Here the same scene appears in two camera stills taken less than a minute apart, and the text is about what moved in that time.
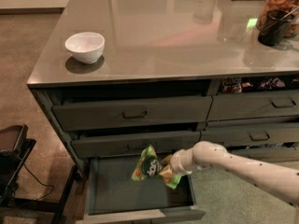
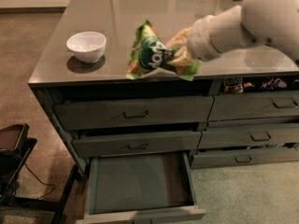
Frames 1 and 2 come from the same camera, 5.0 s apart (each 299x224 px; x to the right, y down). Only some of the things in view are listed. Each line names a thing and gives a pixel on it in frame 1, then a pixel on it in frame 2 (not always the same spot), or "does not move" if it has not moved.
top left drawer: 184,110 does not move
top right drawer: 253,105 does not move
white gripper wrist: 176,163 to 198,40
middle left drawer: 130,144 does not move
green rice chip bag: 149,164 to 151,54
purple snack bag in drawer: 271,84 does not move
